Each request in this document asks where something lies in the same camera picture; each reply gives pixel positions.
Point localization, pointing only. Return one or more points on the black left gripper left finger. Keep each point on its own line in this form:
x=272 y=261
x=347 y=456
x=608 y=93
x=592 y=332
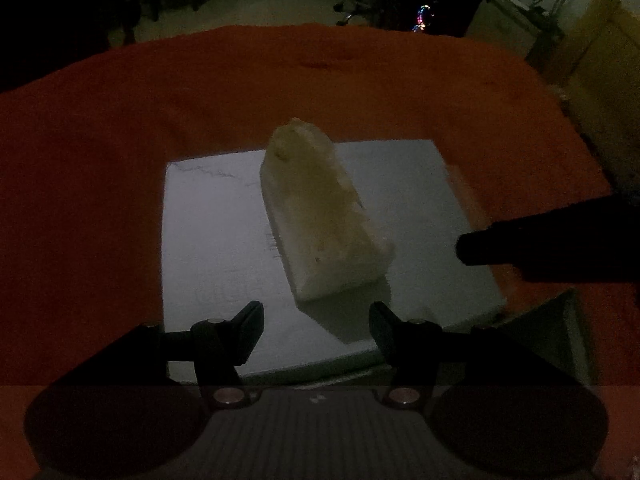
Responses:
x=216 y=348

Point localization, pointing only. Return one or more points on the white flat board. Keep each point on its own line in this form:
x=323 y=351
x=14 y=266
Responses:
x=219 y=253

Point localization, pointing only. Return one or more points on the red tablecloth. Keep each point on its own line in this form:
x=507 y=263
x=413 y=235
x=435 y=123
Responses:
x=84 y=152

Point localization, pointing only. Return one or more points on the cardboard box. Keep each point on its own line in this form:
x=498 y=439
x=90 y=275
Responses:
x=506 y=24

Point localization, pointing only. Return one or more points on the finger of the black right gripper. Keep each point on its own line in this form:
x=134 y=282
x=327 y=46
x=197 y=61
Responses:
x=580 y=243

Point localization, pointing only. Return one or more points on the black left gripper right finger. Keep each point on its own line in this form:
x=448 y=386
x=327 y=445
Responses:
x=415 y=352

